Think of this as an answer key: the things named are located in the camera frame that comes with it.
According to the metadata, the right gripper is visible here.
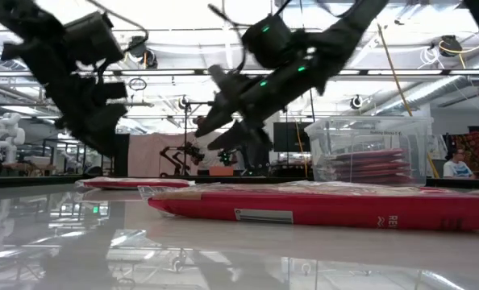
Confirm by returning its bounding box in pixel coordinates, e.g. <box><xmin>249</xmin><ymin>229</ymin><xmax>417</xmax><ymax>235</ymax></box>
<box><xmin>194</xmin><ymin>56</ymin><xmax>325</xmax><ymax>153</ymax></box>

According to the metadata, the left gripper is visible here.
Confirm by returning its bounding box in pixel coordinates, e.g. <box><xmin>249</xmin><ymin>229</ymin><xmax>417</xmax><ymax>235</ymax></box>
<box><xmin>1</xmin><ymin>38</ymin><xmax>129</xmax><ymax>159</ymax></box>

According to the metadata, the red Orville popcorn bag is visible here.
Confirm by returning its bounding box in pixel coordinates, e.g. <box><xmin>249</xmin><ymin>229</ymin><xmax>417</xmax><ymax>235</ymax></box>
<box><xmin>138</xmin><ymin>180</ymin><xmax>479</xmax><ymax>232</ymax></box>
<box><xmin>74</xmin><ymin>176</ymin><xmax>195</xmax><ymax>191</ymax></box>
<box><xmin>419</xmin><ymin>184</ymin><xmax>479</xmax><ymax>198</ymax></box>
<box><xmin>323</xmin><ymin>173</ymin><xmax>410</xmax><ymax>185</ymax></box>

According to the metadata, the orange box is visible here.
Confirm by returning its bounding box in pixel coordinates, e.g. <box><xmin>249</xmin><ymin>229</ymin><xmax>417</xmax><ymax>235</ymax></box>
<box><xmin>208</xmin><ymin>165</ymin><xmax>235</xmax><ymax>177</ymax></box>

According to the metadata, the pink curtain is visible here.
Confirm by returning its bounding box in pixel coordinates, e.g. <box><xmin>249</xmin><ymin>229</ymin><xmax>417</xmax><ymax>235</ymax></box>
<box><xmin>127</xmin><ymin>131</ymin><xmax>202</xmax><ymax>177</ymax></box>

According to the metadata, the black monitor screen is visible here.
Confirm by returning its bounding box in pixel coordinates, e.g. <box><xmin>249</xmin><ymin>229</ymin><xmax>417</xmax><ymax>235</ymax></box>
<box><xmin>272</xmin><ymin>121</ymin><xmax>314</xmax><ymax>154</ymax></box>

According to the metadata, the white humanoid robot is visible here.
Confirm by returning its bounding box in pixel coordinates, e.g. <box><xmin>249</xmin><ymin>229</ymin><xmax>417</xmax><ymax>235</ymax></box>
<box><xmin>0</xmin><ymin>111</ymin><xmax>27</xmax><ymax>165</ymax></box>

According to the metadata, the clear plastic bin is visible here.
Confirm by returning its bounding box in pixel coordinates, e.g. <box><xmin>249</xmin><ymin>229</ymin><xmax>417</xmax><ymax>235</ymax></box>
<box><xmin>303</xmin><ymin>115</ymin><xmax>435</xmax><ymax>187</ymax></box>

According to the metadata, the person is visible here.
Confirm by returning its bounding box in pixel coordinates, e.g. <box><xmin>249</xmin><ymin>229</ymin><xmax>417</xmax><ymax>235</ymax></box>
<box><xmin>442</xmin><ymin>147</ymin><xmax>477</xmax><ymax>180</ymax></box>

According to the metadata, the colourful patterned cloth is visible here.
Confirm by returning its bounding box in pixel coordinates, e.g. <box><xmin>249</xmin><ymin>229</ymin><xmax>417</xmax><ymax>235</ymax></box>
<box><xmin>451</xmin><ymin>131</ymin><xmax>479</xmax><ymax>163</ymax></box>

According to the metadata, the black camera stand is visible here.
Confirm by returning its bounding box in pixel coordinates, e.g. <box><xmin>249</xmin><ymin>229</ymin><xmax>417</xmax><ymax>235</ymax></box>
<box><xmin>181</xmin><ymin>99</ymin><xmax>216</xmax><ymax>177</ymax></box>

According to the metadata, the black corner post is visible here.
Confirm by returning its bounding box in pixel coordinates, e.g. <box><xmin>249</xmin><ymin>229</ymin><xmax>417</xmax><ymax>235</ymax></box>
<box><xmin>113</xmin><ymin>132</ymin><xmax>131</xmax><ymax>177</ymax></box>

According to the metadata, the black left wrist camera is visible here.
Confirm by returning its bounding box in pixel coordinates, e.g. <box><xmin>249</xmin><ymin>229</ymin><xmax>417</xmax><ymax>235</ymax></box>
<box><xmin>63</xmin><ymin>10</ymin><xmax>126</xmax><ymax>66</ymax></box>

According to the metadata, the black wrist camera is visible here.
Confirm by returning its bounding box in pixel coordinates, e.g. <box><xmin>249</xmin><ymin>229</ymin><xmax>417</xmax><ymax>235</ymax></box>
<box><xmin>241</xmin><ymin>14</ymin><xmax>303</xmax><ymax>69</ymax></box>
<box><xmin>63</xmin><ymin>10</ymin><xmax>126</xmax><ymax>66</ymax></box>

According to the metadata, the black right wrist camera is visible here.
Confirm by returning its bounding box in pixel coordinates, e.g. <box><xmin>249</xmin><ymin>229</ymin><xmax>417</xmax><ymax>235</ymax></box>
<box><xmin>241</xmin><ymin>14</ymin><xmax>303</xmax><ymax>69</ymax></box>

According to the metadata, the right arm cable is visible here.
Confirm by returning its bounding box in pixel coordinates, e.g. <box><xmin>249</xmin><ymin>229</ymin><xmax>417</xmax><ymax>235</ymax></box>
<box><xmin>206</xmin><ymin>2</ymin><xmax>251</xmax><ymax>76</ymax></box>

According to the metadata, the yellow power cord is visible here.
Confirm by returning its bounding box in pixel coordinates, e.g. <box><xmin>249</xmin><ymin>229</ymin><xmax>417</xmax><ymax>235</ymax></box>
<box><xmin>375</xmin><ymin>23</ymin><xmax>441</xmax><ymax>180</ymax></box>

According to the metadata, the silver ventilation duct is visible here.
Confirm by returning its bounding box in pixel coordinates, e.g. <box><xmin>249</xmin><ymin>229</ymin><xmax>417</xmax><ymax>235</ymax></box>
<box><xmin>374</xmin><ymin>60</ymin><xmax>479</xmax><ymax>118</ymax></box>

